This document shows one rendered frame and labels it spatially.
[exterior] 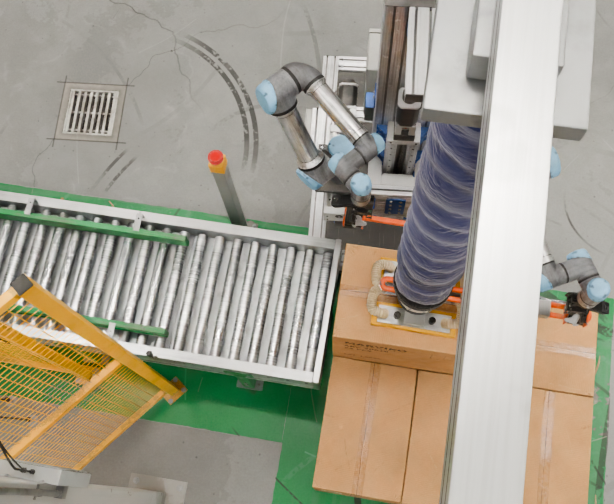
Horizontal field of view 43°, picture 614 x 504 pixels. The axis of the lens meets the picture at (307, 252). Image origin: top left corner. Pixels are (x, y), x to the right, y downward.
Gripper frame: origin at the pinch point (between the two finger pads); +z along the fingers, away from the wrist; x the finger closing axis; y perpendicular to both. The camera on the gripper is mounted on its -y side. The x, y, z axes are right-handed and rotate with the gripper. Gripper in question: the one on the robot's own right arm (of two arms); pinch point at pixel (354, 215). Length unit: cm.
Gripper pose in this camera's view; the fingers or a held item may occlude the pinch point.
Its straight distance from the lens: 316.5
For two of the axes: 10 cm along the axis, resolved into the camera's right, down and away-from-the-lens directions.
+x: 1.7, -9.4, 3.0
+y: 9.8, 1.5, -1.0
